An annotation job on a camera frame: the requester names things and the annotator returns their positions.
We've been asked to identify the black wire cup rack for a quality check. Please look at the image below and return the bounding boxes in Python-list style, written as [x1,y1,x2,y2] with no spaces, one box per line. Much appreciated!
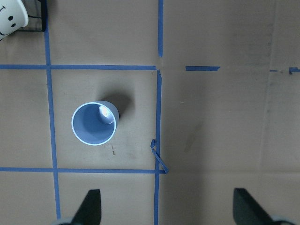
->
[17,0,47,32]

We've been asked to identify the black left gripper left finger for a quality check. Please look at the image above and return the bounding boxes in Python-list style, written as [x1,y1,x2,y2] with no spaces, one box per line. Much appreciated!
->
[72,189,102,225]

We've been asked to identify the light blue plastic cup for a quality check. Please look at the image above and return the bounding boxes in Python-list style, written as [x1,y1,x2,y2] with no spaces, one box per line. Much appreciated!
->
[71,101,120,146]

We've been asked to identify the white smiley face mug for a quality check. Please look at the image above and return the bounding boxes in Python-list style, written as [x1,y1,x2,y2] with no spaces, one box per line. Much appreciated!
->
[0,0,29,40]

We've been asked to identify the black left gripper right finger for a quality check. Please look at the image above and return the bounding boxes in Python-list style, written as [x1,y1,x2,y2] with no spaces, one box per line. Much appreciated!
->
[233,188,274,225]

